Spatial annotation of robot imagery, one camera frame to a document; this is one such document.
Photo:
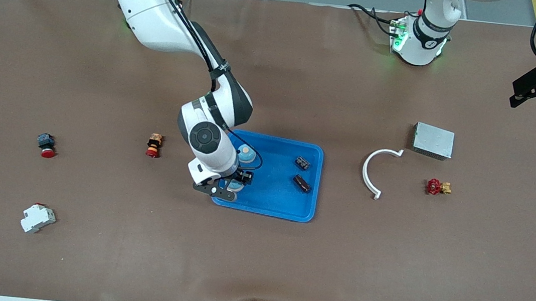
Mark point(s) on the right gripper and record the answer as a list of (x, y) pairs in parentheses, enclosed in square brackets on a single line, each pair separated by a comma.
[(244, 176)]

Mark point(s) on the blue dome bell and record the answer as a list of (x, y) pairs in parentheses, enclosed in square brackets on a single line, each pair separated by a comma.
[(247, 155), (236, 186)]

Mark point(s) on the short dark electrolytic capacitor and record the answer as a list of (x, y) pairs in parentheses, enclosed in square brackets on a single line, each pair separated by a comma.
[(302, 163)]

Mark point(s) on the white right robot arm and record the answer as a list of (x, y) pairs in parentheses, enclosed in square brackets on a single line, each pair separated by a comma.
[(152, 11)]

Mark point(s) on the blue plastic tray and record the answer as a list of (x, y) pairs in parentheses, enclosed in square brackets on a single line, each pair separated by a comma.
[(273, 196)]

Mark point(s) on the orange-bodied emergency stop button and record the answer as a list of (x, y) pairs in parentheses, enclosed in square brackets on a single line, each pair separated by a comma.
[(153, 146)]

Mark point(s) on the brown table mat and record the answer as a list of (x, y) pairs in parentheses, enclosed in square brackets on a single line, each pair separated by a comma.
[(254, 270)]

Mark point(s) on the white curved pipe clamp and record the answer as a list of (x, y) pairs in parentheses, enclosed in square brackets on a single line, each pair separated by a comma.
[(364, 173)]

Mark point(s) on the grey metal box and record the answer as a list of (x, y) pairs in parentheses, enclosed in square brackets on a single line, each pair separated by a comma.
[(433, 141)]

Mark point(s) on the brass valve red handwheel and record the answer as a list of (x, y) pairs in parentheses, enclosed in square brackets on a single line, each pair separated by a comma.
[(434, 186)]

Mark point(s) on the blue-bodied red push button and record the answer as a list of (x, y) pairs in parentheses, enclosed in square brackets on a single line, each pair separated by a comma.
[(46, 142)]

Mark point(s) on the white circuit breaker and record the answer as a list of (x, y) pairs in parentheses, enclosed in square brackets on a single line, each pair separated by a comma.
[(37, 219)]

